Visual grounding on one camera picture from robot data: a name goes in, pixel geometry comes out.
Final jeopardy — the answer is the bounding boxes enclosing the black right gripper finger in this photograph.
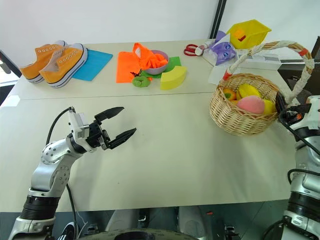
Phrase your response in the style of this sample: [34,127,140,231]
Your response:
[275,91,287,113]

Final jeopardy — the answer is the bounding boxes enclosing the green round plush toy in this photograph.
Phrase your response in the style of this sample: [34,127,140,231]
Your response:
[131,75,153,89]

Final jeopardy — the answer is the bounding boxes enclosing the orange fabric bag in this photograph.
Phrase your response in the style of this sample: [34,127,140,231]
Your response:
[115,42,169,84]

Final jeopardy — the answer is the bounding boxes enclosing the orange block in bin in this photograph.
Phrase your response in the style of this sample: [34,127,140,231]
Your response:
[234,28,247,42]

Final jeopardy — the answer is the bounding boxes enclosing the white flat box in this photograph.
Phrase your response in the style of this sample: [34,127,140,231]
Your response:
[234,48,281,71]

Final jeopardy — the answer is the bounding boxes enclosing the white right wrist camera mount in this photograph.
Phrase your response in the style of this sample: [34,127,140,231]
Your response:
[302,94,320,131]

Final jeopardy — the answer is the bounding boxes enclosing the white tube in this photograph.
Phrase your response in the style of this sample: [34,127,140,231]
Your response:
[194,40,216,56]

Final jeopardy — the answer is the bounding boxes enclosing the purple plush toy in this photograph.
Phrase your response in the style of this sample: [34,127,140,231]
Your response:
[211,30,238,66]

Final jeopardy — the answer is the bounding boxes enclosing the yellow plastic bin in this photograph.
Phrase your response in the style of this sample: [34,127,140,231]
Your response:
[226,19,272,50]

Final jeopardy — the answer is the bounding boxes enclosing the pink toy peach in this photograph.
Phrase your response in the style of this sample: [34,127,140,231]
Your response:
[236,95,266,116]

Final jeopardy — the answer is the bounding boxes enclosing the blue cloth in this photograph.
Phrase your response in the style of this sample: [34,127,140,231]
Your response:
[72,48,114,82]

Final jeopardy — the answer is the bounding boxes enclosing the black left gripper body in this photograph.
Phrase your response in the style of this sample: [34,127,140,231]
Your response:
[86,120,113,151]

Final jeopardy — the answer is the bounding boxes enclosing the black vertical pole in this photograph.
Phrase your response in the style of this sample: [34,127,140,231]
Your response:
[210,0,228,39]

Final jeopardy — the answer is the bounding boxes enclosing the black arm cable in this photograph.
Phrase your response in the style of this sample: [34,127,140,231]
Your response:
[261,119,320,240]
[45,106,79,240]

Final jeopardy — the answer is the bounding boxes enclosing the purple bowl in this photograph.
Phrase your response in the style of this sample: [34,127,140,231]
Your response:
[143,49,170,76]

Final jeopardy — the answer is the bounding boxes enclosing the yellow toy lemon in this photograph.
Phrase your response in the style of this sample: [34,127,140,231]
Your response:
[260,99,277,116]

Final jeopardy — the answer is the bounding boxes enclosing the dark furniture edge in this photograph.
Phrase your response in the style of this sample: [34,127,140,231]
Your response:
[0,49,23,107]

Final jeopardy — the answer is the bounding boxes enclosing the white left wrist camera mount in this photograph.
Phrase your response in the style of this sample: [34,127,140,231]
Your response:
[67,106,91,141]

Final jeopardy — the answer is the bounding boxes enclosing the orange toy fruit half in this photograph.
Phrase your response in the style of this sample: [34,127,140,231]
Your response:
[222,87,237,102]

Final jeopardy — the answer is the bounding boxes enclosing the yellow foam wedge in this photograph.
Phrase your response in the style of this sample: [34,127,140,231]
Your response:
[159,65,189,91]

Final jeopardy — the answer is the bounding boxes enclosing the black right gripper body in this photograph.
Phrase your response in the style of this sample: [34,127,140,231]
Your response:
[277,103,313,124]

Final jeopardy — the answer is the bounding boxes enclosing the red scissors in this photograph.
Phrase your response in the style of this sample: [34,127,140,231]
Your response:
[183,43,201,57]

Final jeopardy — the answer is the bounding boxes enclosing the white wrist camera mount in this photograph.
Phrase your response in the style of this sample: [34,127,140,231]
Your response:
[67,106,91,141]
[302,94,320,131]

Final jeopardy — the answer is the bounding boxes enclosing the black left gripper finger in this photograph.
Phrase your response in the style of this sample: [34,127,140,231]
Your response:
[107,127,138,151]
[94,106,125,126]

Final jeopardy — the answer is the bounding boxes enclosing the orange canvas sneaker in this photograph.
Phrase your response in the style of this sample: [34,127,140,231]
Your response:
[19,40,70,84]
[39,42,89,89]

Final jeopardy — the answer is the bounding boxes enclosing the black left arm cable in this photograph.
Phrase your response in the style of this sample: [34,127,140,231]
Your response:
[45,106,79,240]

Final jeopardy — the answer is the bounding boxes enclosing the white paper sheet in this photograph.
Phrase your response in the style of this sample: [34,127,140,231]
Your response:
[208,63,230,86]

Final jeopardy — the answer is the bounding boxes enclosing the wicker basket with handle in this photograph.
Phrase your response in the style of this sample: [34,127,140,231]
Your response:
[209,39,315,137]

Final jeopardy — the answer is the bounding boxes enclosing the yellow toy starfruit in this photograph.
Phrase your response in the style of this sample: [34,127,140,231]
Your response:
[236,83,263,100]

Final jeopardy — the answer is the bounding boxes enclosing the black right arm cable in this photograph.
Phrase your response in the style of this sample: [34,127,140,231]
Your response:
[261,119,320,240]

